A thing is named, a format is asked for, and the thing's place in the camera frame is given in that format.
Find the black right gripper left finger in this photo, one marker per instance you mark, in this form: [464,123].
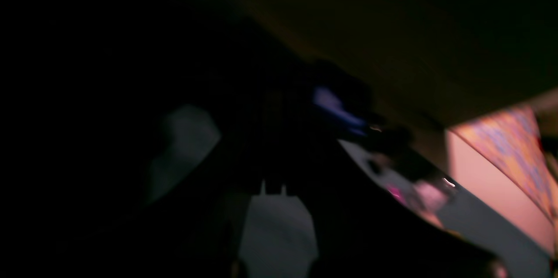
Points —
[145,219]

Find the pink marker pen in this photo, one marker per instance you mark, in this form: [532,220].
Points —
[397,194]

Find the clear plastic package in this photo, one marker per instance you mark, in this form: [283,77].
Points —
[432,193]

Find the blue box device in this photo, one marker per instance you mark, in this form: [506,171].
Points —
[343,100]

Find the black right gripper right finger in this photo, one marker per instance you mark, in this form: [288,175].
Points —
[363,232]

